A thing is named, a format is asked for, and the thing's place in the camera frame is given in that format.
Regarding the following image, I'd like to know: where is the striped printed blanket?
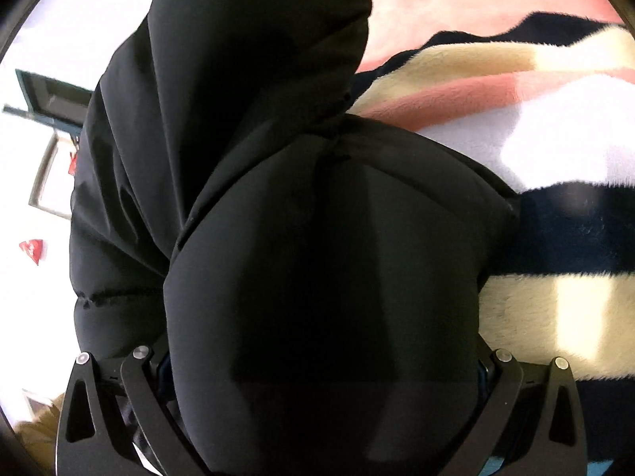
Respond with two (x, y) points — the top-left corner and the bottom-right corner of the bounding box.
(350, 0), (635, 476)

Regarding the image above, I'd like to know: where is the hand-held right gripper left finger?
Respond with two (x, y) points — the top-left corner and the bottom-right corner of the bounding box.
(56, 344), (209, 476)

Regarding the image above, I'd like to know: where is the small red triangular item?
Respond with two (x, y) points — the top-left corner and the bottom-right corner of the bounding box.
(19, 239), (46, 267)

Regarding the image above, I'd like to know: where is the grey picture frame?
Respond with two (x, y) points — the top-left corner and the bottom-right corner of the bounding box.
(29, 134), (81, 220)

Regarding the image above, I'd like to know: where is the dark teal window frame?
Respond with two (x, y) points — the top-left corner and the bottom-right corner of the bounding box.
(4, 69), (95, 134)

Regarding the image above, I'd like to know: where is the black hooded puffer jacket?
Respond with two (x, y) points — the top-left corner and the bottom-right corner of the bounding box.
(67, 0), (521, 476)

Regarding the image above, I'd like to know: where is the brown cardboard piece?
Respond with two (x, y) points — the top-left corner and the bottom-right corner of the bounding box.
(15, 392), (67, 462)

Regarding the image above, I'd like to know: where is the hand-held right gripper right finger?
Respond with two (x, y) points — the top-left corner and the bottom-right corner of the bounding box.
(476, 347), (589, 476)

